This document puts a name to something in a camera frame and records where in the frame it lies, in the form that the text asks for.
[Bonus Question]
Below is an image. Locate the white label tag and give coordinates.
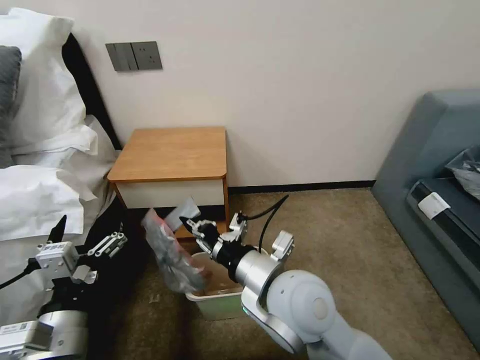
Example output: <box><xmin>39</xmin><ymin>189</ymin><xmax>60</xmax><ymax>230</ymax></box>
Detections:
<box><xmin>417</xmin><ymin>191</ymin><xmax>451</xmax><ymax>219</ymax></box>

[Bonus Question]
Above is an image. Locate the grey wall socket panel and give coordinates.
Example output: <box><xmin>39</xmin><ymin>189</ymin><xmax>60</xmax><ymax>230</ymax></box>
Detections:
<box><xmin>131</xmin><ymin>40</ymin><xmax>164</xmax><ymax>71</ymax></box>

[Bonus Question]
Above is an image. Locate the grey plastic bag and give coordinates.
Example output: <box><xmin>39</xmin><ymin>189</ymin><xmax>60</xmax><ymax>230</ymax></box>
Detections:
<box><xmin>443</xmin><ymin>145</ymin><xmax>480</xmax><ymax>204</ymax></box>

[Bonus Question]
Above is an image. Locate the grey wall switch panel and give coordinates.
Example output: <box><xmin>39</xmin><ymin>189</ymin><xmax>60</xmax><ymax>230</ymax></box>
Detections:
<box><xmin>105</xmin><ymin>41</ymin><xmax>135</xmax><ymax>72</ymax></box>

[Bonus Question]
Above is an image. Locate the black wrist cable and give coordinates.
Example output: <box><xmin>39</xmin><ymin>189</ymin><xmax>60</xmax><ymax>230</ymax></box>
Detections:
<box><xmin>243</xmin><ymin>194</ymin><xmax>290</xmax><ymax>253</ymax></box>
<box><xmin>0</xmin><ymin>261</ymin><xmax>39</xmax><ymax>290</ymax></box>

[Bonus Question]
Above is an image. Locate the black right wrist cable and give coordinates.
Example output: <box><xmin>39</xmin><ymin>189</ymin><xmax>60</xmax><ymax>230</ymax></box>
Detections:
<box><xmin>243</xmin><ymin>194</ymin><xmax>290</xmax><ymax>253</ymax></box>

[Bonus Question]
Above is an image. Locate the black baseboard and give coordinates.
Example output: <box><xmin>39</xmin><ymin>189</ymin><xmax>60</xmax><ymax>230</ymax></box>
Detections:
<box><xmin>227</xmin><ymin>180</ymin><xmax>377</xmax><ymax>195</ymax></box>

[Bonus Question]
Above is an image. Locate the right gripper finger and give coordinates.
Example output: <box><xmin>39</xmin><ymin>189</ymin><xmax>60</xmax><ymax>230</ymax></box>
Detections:
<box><xmin>193</xmin><ymin>234</ymin><xmax>215</xmax><ymax>262</ymax></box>
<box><xmin>179</xmin><ymin>215</ymin><xmax>220</xmax><ymax>242</ymax></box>

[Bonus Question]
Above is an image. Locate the black flat case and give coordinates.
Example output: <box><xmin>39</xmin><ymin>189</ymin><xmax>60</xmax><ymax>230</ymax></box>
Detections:
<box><xmin>406</xmin><ymin>176</ymin><xmax>480</xmax><ymax>262</ymax></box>

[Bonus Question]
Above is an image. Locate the large white pillow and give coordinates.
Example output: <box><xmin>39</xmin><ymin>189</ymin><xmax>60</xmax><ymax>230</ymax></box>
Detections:
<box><xmin>0</xmin><ymin>7</ymin><xmax>99</xmax><ymax>167</ymax></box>

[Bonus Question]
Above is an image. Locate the wooden nightstand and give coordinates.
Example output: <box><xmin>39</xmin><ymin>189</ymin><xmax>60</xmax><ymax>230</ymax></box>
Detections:
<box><xmin>107</xmin><ymin>126</ymin><xmax>230</xmax><ymax>242</ymax></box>

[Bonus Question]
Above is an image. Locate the white duvet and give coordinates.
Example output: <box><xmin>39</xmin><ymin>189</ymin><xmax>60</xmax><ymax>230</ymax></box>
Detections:
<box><xmin>0</xmin><ymin>164</ymin><xmax>86</xmax><ymax>242</ymax></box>

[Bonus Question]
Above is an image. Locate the dark grey pillow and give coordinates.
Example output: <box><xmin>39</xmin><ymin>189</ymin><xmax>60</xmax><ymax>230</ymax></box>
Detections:
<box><xmin>0</xmin><ymin>45</ymin><xmax>23</xmax><ymax>169</ymax></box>

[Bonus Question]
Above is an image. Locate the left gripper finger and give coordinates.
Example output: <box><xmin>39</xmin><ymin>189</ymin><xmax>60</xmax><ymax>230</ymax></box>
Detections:
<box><xmin>75</xmin><ymin>230</ymin><xmax>129</xmax><ymax>260</ymax></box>
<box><xmin>46</xmin><ymin>214</ymin><xmax>68</xmax><ymax>245</ymax></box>

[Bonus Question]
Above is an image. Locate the grey-blue sofa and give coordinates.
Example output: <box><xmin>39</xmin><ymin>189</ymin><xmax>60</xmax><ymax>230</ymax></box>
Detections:
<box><xmin>370</xmin><ymin>88</ymin><xmax>480</xmax><ymax>355</ymax></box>

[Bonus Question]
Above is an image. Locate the pale green trash can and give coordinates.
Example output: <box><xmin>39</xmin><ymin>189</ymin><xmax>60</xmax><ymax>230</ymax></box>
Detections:
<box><xmin>185</xmin><ymin>245</ymin><xmax>270</xmax><ymax>322</ymax></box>

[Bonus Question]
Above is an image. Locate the black headboard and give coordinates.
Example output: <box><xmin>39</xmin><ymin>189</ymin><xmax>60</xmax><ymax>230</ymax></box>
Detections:
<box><xmin>61</xmin><ymin>32</ymin><xmax>124</xmax><ymax>152</ymax></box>

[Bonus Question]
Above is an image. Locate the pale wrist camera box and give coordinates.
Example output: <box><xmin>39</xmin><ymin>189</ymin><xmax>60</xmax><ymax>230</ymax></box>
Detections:
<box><xmin>220</xmin><ymin>211</ymin><xmax>249</xmax><ymax>243</ymax></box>
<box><xmin>35</xmin><ymin>241</ymin><xmax>79</xmax><ymax>281</ymax></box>

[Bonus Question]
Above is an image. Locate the grey translucent garbage bag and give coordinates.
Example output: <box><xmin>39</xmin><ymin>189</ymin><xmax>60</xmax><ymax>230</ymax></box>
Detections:
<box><xmin>140</xmin><ymin>196</ymin><xmax>215</xmax><ymax>296</ymax></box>

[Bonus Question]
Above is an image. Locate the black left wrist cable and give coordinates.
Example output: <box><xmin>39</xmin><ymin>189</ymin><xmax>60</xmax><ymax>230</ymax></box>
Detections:
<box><xmin>0</xmin><ymin>261</ymin><xmax>39</xmax><ymax>290</ymax></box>

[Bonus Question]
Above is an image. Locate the pale bed sheet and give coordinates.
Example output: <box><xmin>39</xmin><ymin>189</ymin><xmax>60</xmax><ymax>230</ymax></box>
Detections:
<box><xmin>56</xmin><ymin>114</ymin><xmax>122</xmax><ymax>233</ymax></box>

